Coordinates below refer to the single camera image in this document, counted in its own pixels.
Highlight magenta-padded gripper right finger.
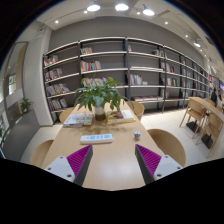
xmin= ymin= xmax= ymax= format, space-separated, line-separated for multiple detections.
xmin=134 ymin=143 xmax=184 ymax=186

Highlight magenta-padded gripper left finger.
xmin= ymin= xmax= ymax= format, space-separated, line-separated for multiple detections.
xmin=43 ymin=144 xmax=94 ymax=187

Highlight white power strip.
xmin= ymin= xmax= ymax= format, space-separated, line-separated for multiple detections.
xmin=79 ymin=133 xmax=115 ymax=145

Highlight white magazine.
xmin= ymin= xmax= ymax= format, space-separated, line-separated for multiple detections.
xmin=62 ymin=112 xmax=95 ymax=128

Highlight white book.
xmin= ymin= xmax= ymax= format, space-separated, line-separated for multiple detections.
xmin=120 ymin=109 xmax=136 ymax=121

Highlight slatted wooden chair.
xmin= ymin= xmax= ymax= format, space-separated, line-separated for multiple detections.
xmin=179 ymin=99 xmax=209 ymax=139
xmin=196 ymin=113 xmax=224 ymax=158

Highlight yellow picture-cover book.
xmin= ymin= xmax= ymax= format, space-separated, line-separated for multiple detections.
xmin=105 ymin=109 xmax=137 ymax=126

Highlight small potted plant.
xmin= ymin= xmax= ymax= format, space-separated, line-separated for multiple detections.
xmin=19 ymin=97 xmax=34 ymax=115

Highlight long wooden table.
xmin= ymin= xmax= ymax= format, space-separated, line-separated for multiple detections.
xmin=188 ymin=96 xmax=224 ymax=123

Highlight green potted plant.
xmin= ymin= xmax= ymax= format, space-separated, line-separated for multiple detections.
xmin=73 ymin=76 xmax=134 ymax=122

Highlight person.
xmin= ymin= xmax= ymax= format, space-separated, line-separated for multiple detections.
xmin=210 ymin=87 xmax=219 ymax=104

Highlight grey shelf unit with books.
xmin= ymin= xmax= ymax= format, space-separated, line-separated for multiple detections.
xmin=42 ymin=36 xmax=211 ymax=125

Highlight ceiling lights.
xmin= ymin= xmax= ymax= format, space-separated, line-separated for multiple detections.
xmin=54 ymin=3 xmax=203 ymax=48

